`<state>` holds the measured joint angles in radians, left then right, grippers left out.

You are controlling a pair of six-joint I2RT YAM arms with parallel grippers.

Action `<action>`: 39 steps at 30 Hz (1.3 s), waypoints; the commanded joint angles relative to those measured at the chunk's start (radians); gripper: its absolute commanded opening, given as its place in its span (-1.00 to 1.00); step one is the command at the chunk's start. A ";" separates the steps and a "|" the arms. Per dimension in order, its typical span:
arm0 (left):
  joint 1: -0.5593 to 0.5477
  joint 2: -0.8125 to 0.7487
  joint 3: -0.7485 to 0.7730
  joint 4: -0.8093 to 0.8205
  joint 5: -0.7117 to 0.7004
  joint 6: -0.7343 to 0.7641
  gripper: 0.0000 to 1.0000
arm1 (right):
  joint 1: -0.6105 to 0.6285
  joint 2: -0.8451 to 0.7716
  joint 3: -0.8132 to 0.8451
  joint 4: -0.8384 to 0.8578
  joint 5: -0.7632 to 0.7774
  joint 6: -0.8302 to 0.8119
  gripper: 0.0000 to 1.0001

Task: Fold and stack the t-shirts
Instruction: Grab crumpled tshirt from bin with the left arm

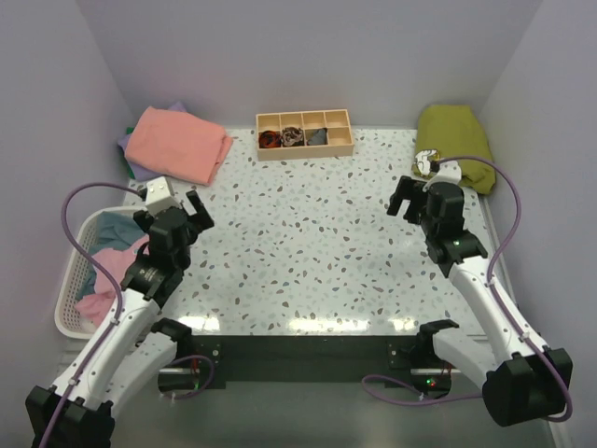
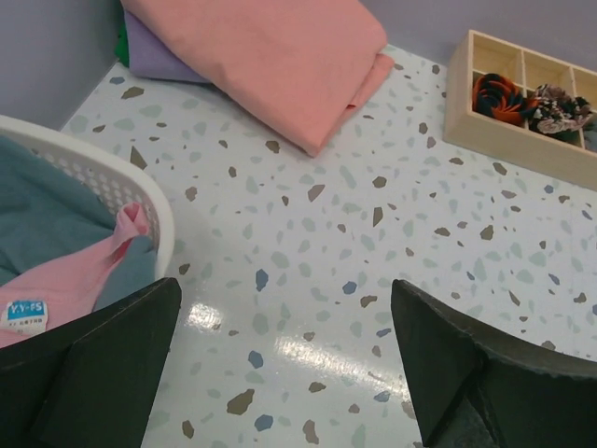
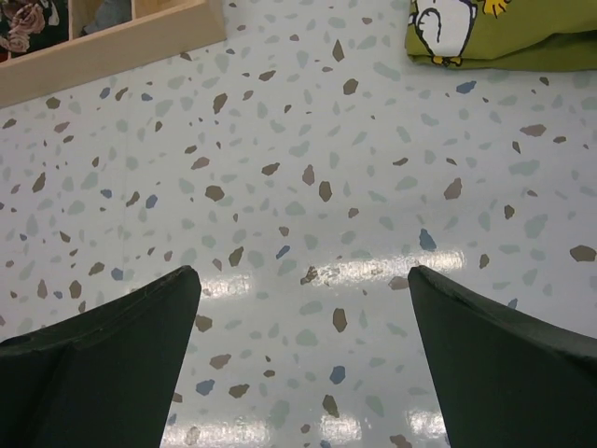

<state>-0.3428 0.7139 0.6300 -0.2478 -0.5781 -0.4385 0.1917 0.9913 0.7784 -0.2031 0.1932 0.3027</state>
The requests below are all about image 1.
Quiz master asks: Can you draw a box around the orange black fabric roll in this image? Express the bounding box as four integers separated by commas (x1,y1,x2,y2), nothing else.
258,130,282,149

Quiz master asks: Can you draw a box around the folded green t shirt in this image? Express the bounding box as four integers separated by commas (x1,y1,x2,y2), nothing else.
125,127,136,179

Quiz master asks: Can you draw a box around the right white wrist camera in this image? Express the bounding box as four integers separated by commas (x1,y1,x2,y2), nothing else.
423,161,462,192

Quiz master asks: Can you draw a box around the folded salmon t shirt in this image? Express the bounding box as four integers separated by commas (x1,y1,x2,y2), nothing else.
124,106,233,186

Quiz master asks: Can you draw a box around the folded lilac t shirt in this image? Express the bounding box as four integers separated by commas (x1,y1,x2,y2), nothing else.
116,100,190,183

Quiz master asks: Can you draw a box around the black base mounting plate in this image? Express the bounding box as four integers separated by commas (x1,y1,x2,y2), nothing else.
156,333,453,398

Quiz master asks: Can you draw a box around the brown floral fabric roll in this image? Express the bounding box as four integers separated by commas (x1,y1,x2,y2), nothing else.
281,126,304,147

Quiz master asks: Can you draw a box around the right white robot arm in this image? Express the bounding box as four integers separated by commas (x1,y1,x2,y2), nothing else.
387,175,573,427

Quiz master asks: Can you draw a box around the olive snoopy t shirt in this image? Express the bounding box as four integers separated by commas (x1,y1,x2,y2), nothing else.
411,105,496,195

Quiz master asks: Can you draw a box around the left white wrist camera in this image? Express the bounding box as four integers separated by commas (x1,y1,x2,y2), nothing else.
145,176,182,217

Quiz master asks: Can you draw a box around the blue t shirt in basket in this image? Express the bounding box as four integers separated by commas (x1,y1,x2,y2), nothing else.
76,212,148,301

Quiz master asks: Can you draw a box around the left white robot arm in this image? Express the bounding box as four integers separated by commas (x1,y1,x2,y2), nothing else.
25,185,215,447

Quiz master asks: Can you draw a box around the pink t shirt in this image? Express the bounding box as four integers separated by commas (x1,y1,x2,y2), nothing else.
76,235,148,328

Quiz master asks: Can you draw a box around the grey fabric piece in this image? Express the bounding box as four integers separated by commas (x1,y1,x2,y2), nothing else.
305,128,327,146

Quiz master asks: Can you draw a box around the white laundry basket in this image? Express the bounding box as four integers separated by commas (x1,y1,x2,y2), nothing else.
54,206,140,340

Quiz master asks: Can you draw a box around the wooden compartment tray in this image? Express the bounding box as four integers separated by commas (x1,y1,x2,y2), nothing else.
256,109,354,161

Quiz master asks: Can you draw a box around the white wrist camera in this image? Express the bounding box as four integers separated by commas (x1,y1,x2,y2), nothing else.
423,161,462,192
145,176,182,217

